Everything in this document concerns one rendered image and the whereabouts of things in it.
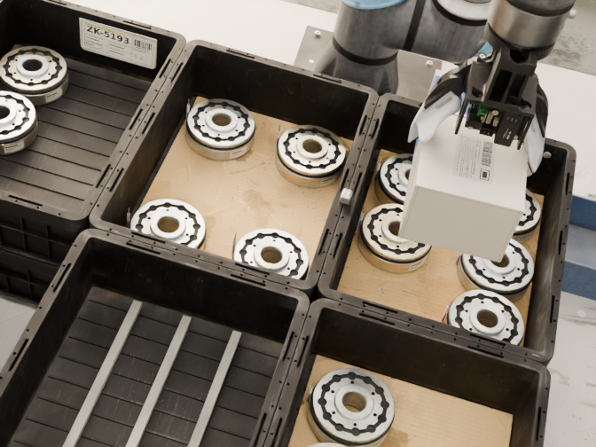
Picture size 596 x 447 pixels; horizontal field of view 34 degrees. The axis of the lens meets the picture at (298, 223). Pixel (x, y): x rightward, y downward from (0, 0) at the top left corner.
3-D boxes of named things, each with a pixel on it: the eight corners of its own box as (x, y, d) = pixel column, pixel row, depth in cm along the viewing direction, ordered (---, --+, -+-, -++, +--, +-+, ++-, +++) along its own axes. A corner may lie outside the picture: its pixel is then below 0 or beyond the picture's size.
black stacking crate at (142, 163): (187, 96, 157) (191, 40, 149) (364, 146, 155) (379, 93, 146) (88, 281, 131) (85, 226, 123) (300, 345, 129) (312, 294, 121)
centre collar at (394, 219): (385, 213, 140) (386, 210, 139) (419, 224, 139) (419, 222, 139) (376, 238, 136) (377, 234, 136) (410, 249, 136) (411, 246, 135)
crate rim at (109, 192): (190, 48, 150) (190, 35, 148) (378, 101, 148) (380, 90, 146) (84, 236, 124) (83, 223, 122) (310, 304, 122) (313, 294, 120)
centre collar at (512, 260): (482, 245, 138) (482, 241, 138) (515, 251, 138) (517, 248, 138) (481, 271, 135) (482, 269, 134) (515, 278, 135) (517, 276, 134)
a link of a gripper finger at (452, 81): (414, 99, 109) (476, 61, 103) (416, 90, 110) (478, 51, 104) (443, 125, 111) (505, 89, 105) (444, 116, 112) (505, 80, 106)
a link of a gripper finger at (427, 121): (386, 153, 109) (449, 115, 104) (393, 118, 113) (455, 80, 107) (404, 169, 111) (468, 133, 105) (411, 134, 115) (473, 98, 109)
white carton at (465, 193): (419, 122, 126) (435, 68, 119) (511, 145, 125) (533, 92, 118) (397, 237, 112) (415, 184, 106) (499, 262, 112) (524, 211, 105)
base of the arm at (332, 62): (319, 48, 179) (330, 3, 172) (400, 68, 179) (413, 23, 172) (306, 98, 169) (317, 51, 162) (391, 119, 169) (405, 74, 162)
